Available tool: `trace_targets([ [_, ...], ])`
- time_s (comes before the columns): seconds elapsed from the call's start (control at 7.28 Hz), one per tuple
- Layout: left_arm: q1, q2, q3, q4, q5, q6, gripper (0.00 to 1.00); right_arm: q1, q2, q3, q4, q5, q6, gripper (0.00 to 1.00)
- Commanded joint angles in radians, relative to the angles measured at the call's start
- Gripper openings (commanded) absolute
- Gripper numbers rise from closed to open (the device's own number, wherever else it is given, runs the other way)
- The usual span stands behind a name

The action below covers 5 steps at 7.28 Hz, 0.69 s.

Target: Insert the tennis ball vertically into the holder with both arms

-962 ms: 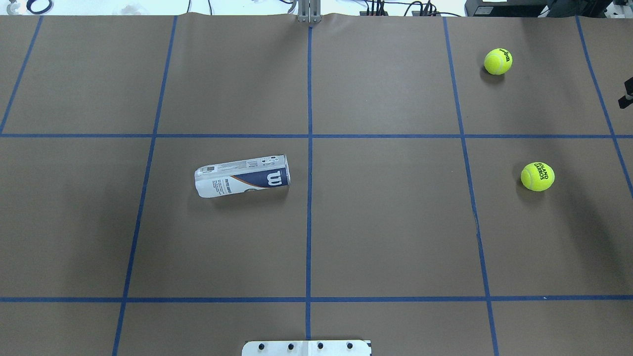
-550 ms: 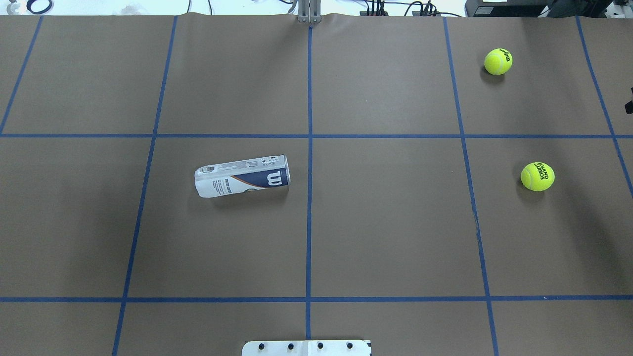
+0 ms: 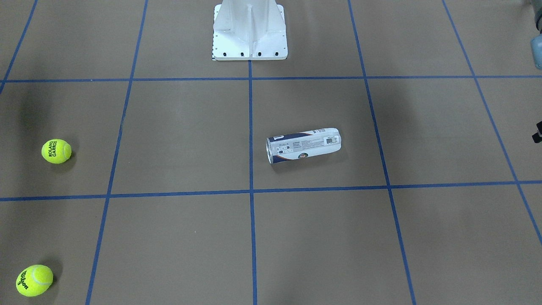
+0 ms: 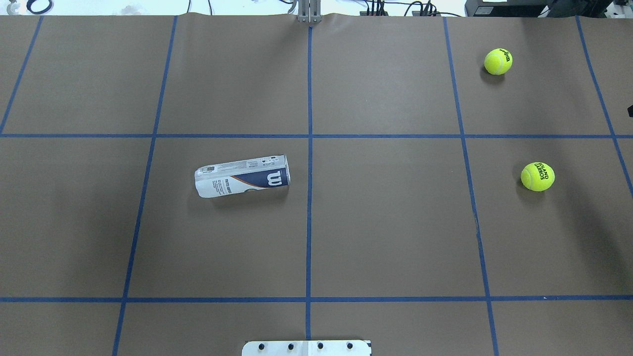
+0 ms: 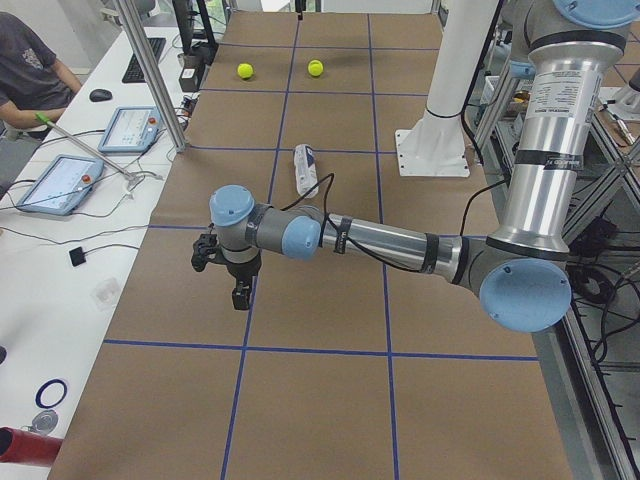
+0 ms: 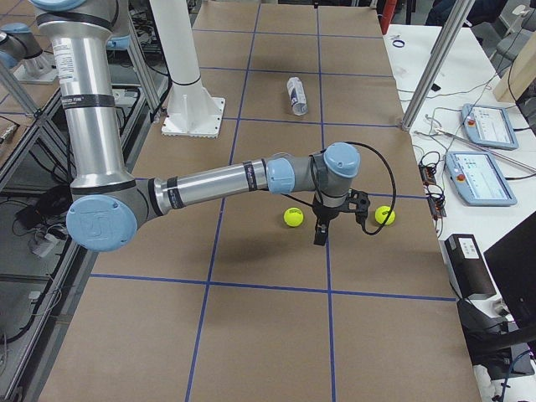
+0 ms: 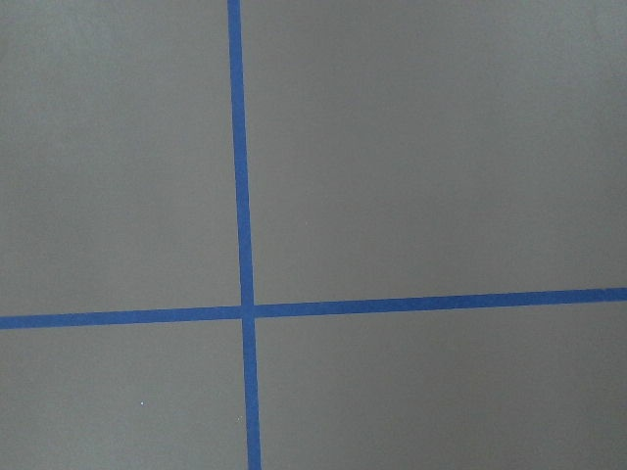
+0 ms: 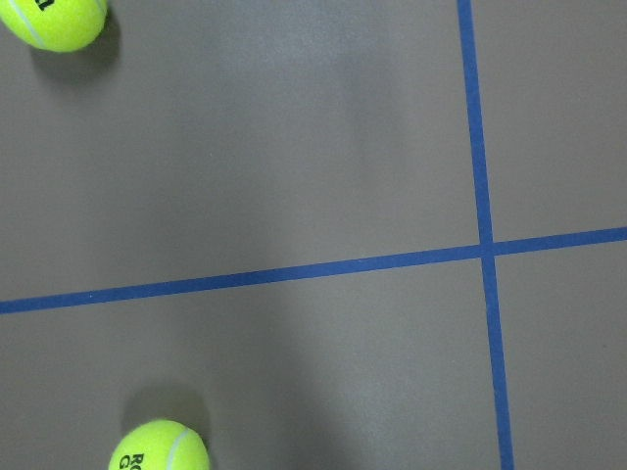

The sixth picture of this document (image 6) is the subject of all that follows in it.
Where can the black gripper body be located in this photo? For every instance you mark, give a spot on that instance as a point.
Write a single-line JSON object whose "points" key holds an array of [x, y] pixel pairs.
{"points": [[326, 213]]}

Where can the clear tennis ball can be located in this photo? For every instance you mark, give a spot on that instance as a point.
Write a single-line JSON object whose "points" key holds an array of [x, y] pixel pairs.
{"points": [[297, 96]]}

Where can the white pedestal column base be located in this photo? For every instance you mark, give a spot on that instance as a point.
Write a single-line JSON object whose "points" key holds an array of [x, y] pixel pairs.
{"points": [[191, 110]]}

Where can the upper teach pendant tablet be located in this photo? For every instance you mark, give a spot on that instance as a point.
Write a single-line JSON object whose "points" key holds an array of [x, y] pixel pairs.
{"points": [[489, 126]]}

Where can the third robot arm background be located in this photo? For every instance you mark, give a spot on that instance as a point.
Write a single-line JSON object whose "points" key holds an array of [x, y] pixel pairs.
{"points": [[21, 52]]}

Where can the aluminium frame post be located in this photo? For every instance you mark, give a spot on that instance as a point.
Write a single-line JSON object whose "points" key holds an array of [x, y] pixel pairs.
{"points": [[440, 50]]}

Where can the small circuit board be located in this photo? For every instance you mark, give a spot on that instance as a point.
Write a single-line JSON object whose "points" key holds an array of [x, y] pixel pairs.
{"points": [[433, 191]]}

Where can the yellow tennis ball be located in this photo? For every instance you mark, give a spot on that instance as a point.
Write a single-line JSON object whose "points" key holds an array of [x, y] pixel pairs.
{"points": [[384, 215], [293, 217]]}

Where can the teach pendant tablet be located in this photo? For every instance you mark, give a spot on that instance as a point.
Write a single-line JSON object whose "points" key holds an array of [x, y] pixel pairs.
{"points": [[489, 126], [478, 179]]}

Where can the lower teach pendant tablet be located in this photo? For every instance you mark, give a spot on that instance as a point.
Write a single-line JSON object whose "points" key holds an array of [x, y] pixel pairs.
{"points": [[478, 179]]}

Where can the metal rod on table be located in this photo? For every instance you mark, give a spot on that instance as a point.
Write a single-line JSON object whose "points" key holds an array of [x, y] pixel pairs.
{"points": [[486, 149]]}

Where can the black box device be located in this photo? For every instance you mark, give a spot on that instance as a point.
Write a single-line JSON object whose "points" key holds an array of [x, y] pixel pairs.
{"points": [[472, 279]]}

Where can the black monitor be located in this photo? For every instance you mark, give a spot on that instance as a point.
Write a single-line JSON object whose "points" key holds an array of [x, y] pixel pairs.
{"points": [[511, 261]]}

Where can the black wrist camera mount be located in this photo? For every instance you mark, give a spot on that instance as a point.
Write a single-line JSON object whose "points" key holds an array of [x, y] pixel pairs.
{"points": [[357, 202]]}

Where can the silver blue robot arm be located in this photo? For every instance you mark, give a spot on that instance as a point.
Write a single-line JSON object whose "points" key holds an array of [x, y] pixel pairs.
{"points": [[109, 204]]}

